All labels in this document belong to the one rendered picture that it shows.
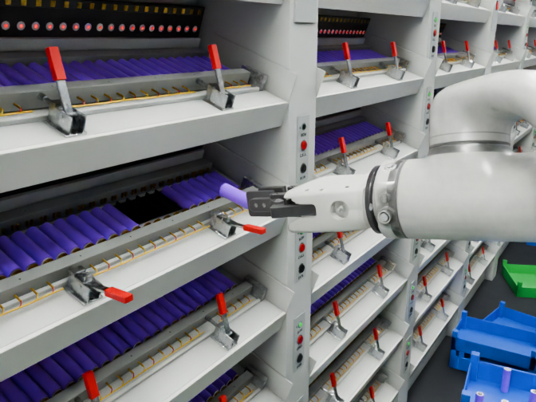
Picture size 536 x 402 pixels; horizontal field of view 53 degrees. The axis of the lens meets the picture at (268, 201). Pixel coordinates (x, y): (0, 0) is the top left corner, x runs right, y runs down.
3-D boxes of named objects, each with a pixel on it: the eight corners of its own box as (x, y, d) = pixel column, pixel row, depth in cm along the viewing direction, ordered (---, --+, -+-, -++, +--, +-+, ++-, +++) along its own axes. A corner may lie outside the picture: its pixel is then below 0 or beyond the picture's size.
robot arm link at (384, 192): (398, 250, 54) (370, 249, 56) (427, 226, 61) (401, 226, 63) (389, 168, 53) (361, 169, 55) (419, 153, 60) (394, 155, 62)
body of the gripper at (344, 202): (376, 246, 55) (284, 242, 62) (411, 220, 63) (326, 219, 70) (368, 174, 54) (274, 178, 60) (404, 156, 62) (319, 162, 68)
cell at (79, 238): (63, 227, 75) (93, 251, 72) (51, 230, 74) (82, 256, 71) (65, 216, 74) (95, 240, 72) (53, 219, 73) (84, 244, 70)
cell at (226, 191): (223, 197, 72) (262, 216, 70) (217, 193, 71) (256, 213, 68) (230, 185, 73) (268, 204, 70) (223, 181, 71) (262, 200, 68)
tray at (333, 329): (402, 289, 167) (420, 254, 161) (302, 392, 119) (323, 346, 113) (347, 255, 176) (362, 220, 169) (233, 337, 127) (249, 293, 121)
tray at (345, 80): (417, 93, 150) (439, 45, 144) (308, 120, 102) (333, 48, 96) (355, 65, 158) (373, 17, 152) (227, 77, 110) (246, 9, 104)
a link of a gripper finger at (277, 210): (279, 222, 58) (266, 214, 63) (345, 209, 60) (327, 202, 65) (277, 212, 58) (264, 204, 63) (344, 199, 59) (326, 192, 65)
